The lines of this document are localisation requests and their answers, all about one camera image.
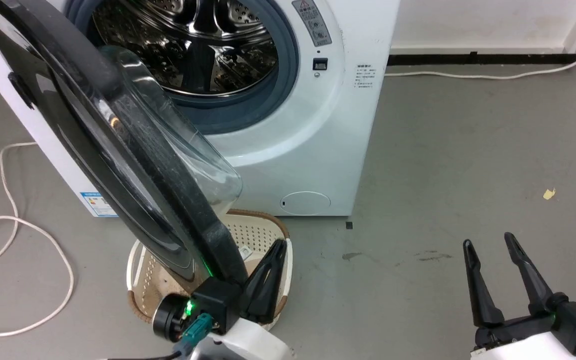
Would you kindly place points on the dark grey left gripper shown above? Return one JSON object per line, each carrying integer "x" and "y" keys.
{"x": 215, "y": 300}

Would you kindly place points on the black-rimmed glass washer door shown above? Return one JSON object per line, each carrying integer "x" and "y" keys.
{"x": 133, "y": 165}

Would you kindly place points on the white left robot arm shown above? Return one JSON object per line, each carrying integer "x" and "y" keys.
{"x": 248, "y": 342}

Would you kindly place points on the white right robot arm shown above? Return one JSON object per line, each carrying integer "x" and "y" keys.
{"x": 533, "y": 350}

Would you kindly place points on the white front-load washing machine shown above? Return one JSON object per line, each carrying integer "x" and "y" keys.
{"x": 308, "y": 130}

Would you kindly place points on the grey rubber door gasket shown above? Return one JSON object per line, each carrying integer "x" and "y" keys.
{"x": 283, "y": 75}

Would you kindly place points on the cream perforated laundry basket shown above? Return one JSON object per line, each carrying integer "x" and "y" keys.
{"x": 253, "y": 232}

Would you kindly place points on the yellow tape scrap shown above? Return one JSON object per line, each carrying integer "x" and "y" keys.
{"x": 548, "y": 193}

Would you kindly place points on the blue energy label sticker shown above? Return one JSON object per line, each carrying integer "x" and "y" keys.
{"x": 97, "y": 204}

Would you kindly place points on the stainless steel washer drum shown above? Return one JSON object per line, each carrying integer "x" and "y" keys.
{"x": 203, "y": 45}

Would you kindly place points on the grey warning sticker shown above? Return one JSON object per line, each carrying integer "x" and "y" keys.
{"x": 312, "y": 21}

